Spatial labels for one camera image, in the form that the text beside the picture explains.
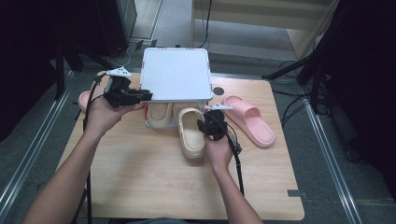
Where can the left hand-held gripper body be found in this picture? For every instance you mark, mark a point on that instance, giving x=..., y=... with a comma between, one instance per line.
x=120, y=91

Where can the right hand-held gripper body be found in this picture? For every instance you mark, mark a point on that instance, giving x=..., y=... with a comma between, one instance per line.
x=218, y=124

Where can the cream clog shoe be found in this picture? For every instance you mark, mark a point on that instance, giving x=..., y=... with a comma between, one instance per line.
x=159, y=115
x=191, y=137

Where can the pink slide slipper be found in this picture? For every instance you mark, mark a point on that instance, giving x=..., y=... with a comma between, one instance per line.
x=249, y=119
x=83, y=100

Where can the white two-tier shoe rack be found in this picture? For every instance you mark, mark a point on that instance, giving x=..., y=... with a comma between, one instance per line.
x=176, y=74

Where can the person's right hand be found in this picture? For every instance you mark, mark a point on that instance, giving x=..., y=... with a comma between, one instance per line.
x=219, y=154

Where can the person's left hand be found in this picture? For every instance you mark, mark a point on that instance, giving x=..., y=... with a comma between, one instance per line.
x=101, y=118

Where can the dark round table grommet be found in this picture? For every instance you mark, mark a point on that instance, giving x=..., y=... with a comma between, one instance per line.
x=219, y=91

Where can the black tripod stand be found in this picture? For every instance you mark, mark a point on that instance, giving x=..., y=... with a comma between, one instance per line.
x=59, y=71
x=314, y=71

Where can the light wooden platform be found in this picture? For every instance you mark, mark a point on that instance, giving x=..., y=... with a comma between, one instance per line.
x=258, y=15

